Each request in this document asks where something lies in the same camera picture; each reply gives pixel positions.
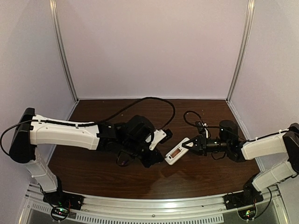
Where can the aluminium corner post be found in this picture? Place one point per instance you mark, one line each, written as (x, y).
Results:
(61, 49)
(242, 51)

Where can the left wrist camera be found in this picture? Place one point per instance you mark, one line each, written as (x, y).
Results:
(158, 136)

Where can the right aluminium corner post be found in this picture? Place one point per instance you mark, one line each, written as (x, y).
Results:
(242, 51)

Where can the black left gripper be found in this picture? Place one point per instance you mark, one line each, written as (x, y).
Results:
(149, 158)

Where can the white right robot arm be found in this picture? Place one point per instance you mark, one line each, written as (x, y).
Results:
(282, 142)

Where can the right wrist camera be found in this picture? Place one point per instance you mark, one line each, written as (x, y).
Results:
(202, 129)

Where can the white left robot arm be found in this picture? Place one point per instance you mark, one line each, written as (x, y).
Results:
(137, 138)

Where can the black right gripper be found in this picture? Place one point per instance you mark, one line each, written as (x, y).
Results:
(201, 145)

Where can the left aluminium corner post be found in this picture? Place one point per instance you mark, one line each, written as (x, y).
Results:
(61, 49)

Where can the white remote control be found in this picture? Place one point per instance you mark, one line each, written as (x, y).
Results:
(175, 154)

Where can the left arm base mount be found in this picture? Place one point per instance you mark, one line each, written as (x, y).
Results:
(62, 203)

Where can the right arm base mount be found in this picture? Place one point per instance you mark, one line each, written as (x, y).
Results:
(245, 199)

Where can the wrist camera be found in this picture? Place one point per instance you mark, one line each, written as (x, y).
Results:
(202, 129)
(158, 136)

